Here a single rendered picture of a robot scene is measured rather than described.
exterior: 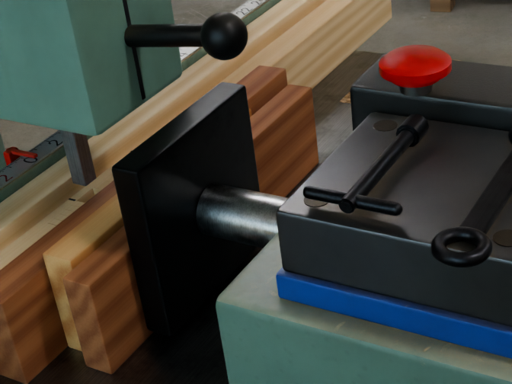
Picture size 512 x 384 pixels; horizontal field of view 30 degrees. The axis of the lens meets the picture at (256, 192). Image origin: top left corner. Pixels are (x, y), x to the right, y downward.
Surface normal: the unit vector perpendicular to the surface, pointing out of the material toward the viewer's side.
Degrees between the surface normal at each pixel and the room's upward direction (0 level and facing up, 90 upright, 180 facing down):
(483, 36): 0
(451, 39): 0
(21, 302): 90
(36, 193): 0
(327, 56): 90
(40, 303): 90
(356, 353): 90
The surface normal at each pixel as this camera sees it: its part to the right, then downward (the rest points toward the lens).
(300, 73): 0.85, 0.18
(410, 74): -0.27, -0.34
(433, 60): 0.00, -0.80
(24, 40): -0.51, 0.49
